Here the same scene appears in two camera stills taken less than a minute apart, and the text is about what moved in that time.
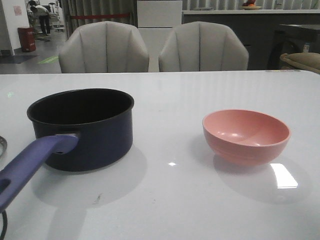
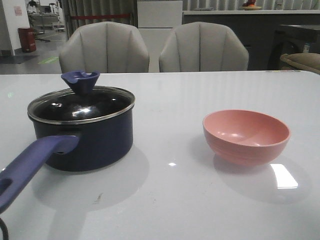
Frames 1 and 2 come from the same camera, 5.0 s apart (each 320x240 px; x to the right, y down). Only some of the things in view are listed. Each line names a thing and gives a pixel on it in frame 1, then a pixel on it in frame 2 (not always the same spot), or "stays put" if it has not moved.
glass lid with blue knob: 3,145 → 82,103
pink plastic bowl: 245,137 stays put
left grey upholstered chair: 104,47 stays put
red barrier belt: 104,15 stays put
